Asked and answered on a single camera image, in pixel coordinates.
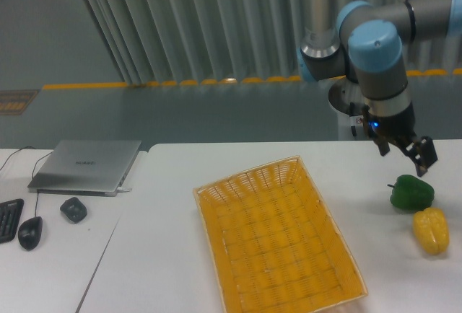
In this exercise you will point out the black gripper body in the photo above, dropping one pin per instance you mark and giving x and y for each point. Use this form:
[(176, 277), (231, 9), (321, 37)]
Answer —
[(397, 129)]

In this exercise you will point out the green bell pepper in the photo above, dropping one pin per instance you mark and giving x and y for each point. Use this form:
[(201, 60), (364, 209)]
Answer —
[(409, 193)]

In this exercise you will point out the yellow bell pepper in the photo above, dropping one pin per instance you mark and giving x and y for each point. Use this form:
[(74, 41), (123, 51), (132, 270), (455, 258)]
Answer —
[(431, 230)]

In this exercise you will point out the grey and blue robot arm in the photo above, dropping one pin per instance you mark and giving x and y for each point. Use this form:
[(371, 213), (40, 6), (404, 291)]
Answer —
[(365, 43)]

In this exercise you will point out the yellow wicker basket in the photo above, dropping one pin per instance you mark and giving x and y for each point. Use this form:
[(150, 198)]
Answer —
[(274, 244)]

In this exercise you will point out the grey pleated curtain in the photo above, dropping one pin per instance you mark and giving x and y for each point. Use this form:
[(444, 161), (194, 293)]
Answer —
[(262, 40)]

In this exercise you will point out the silver closed laptop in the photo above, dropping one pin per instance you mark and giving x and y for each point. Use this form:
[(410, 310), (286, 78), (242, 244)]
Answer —
[(86, 167)]

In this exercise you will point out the small black gadget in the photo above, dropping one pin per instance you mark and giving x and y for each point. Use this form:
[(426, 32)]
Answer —
[(74, 210)]

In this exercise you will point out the black computer mouse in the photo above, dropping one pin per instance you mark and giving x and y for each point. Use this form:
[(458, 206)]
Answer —
[(30, 232)]

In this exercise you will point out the black keyboard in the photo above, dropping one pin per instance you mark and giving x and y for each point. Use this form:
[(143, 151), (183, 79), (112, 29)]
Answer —
[(10, 213)]

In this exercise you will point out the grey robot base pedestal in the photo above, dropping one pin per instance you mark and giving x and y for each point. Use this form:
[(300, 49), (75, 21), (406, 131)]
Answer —
[(346, 100)]

